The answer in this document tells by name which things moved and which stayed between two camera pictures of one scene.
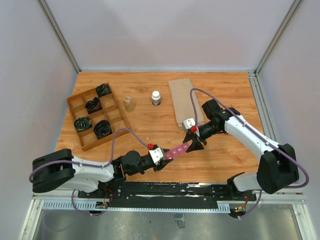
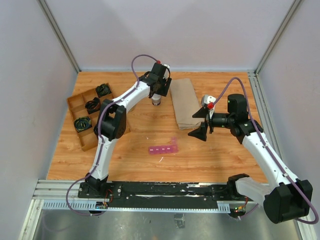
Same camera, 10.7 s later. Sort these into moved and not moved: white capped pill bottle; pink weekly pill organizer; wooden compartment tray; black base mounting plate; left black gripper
Moved: left black gripper; pink weekly pill organizer
Not moved: white capped pill bottle; black base mounting plate; wooden compartment tray
